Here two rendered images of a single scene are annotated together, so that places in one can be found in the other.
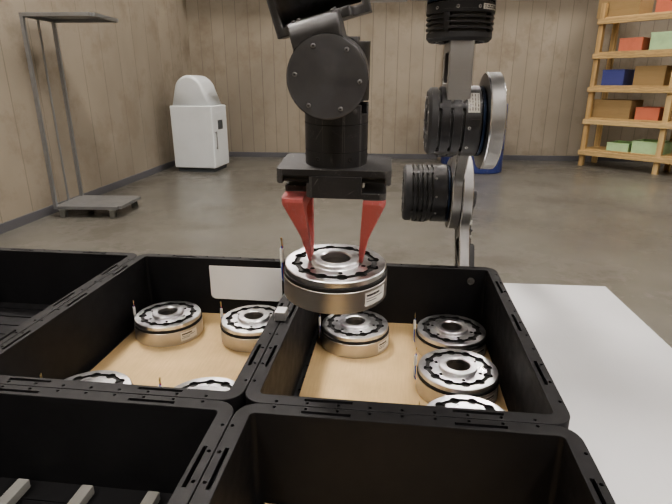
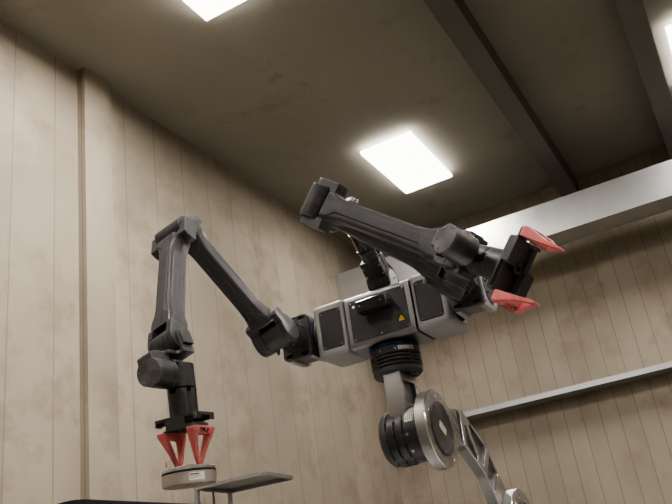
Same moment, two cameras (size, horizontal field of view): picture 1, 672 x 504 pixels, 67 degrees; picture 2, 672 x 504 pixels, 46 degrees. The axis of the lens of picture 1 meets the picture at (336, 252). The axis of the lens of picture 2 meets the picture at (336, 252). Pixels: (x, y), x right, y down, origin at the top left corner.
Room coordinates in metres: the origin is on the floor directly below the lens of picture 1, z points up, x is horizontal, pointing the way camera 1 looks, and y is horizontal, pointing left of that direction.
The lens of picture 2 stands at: (-0.86, -0.86, 0.76)
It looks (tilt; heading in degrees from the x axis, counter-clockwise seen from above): 24 degrees up; 20
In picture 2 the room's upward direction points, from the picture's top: 9 degrees counter-clockwise
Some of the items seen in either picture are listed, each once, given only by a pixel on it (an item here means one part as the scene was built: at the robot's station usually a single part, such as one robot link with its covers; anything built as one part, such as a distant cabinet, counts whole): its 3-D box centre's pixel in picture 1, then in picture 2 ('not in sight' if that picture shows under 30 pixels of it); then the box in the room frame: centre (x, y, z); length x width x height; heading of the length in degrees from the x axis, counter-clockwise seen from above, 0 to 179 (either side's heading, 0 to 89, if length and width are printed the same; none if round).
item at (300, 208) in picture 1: (324, 215); (182, 445); (0.48, 0.01, 1.09); 0.07 x 0.07 x 0.09; 85
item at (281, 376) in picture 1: (399, 360); not in sight; (0.58, -0.08, 0.87); 0.40 x 0.30 x 0.11; 173
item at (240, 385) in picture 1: (176, 312); not in sight; (0.62, 0.21, 0.92); 0.40 x 0.30 x 0.02; 173
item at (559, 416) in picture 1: (401, 324); not in sight; (0.58, -0.08, 0.92); 0.40 x 0.30 x 0.02; 173
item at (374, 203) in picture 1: (347, 215); (191, 442); (0.48, -0.01, 1.09); 0.07 x 0.07 x 0.09; 85
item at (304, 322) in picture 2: not in sight; (290, 335); (1.03, 0.01, 1.45); 0.09 x 0.08 x 0.12; 85
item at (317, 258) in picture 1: (335, 259); not in sight; (0.48, 0.00, 1.04); 0.05 x 0.05 x 0.01
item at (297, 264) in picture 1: (335, 264); (188, 470); (0.48, 0.00, 1.04); 0.10 x 0.10 x 0.01
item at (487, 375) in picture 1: (457, 369); not in sight; (0.57, -0.16, 0.86); 0.10 x 0.10 x 0.01
